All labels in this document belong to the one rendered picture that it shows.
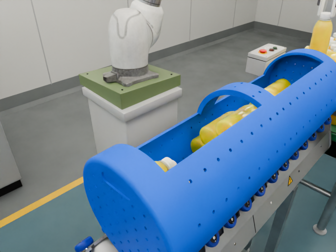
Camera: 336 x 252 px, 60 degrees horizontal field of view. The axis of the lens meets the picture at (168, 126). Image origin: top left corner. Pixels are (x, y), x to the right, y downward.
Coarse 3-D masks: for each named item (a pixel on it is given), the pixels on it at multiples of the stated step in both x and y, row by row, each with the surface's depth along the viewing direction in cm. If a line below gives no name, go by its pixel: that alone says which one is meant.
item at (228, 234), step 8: (328, 128) 117; (320, 136) 112; (312, 144) 108; (304, 152) 104; (288, 160) 97; (296, 160) 100; (288, 168) 96; (280, 176) 93; (272, 184) 90; (272, 192) 89; (256, 200) 84; (264, 200) 86; (256, 208) 83; (240, 216) 79; (248, 216) 81; (240, 224) 78; (224, 232) 75; (232, 232) 76; (224, 240) 74; (208, 248) 71; (216, 248) 72
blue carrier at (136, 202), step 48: (240, 96) 75; (288, 96) 78; (144, 144) 76; (240, 144) 62; (288, 144) 74; (96, 192) 62; (144, 192) 48; (192, 192) 52; (240, 192) 61; (144, 240) 54; (192, 240) 52
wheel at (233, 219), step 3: (234, 216) 75; (231, 219) 74; (234, 219) 75; (228, 222) 73; (231, 222) 74; (234, 222) 75; (225, 225) 73; (228, 225) 73; (231, 225) 74; (234, 225) 74
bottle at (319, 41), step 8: (320, 24) 108; (328, 24) 107; (312, 32) 112; (320, 32) 109; (328, 32) 108; (312, 40) 112; (320, 40) 110; (328, 40) 110; (312, 48) 113; (320, 48) 112
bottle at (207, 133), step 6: (222, 114) 88; (228, 114) 86; (216, 120) 84; (204, 126) 82; (210, 126) 81; (204, 132) 83; (210, 132) 80; (204, 138) 84; (210, 138) 82; (204, 144) 84
